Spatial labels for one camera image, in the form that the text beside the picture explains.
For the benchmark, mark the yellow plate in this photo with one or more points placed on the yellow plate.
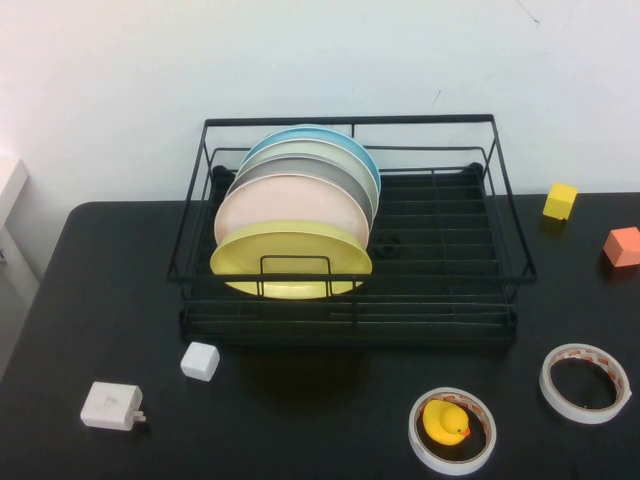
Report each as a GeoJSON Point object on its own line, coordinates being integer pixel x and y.
{"type": "Point", "coordinates": [290, 240]}

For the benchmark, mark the pink plate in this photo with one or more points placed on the pink plate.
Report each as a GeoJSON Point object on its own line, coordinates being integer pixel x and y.
{"type": "Point", "coordinates": [280, 200]}

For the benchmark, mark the grey plate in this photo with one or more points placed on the grey plate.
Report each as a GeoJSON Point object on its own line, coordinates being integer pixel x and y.
{"type": "Point", "coordinates": [320, 167]}

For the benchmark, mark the pale green plate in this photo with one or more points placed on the pale green plate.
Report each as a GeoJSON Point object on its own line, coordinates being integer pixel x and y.
{"type": "Point", "coordinates": [325, 151]}

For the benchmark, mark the blue plate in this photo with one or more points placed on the blue plate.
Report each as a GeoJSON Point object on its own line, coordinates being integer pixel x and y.
{"type": "Point", "coordinates": [290, 135]}

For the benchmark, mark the white cube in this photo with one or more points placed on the white cube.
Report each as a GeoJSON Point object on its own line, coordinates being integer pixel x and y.
{"type": "Point", "coordinates": [200, 361]}

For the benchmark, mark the white double-sided tape roll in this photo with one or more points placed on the white double-sided tape roll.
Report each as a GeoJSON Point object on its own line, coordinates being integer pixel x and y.
{"type": "Point", "coordinates": [547, 395]}
{"type": "Point", "coordinates": [415, 435]}

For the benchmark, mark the yellow rubber duck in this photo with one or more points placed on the yellow rubber duck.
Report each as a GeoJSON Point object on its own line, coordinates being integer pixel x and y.
{"type": "Point", "coordinates": [442, 422]}

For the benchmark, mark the yellow cube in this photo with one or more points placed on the yellow cube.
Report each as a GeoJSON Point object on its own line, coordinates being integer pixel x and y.
{"type": "Point", "coordinates": [559, 201]}

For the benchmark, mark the white power adapter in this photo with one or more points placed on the white power adapter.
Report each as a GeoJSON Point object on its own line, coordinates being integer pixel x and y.
{"type": "Point", "coordinates": [107, 405]}

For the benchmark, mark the orange cube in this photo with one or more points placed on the orange cube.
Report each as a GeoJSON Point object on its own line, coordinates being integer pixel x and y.
{"type": "Point", "coordinates": [622, 247]}

